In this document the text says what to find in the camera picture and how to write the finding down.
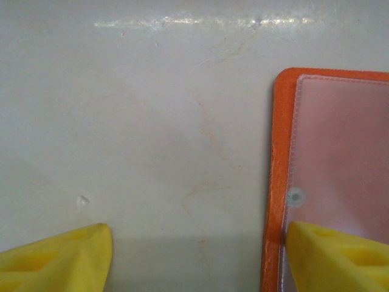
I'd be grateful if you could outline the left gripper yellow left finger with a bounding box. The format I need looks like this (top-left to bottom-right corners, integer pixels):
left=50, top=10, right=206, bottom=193
left=0, top=223, right=114, bottom=292

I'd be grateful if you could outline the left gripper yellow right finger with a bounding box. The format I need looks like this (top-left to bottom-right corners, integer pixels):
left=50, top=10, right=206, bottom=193
left=284, top=221, right=389, bottom=292

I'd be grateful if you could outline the orange card holder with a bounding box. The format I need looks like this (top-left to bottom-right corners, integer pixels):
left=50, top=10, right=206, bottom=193
left=260, top=67, right=389, bottom=292

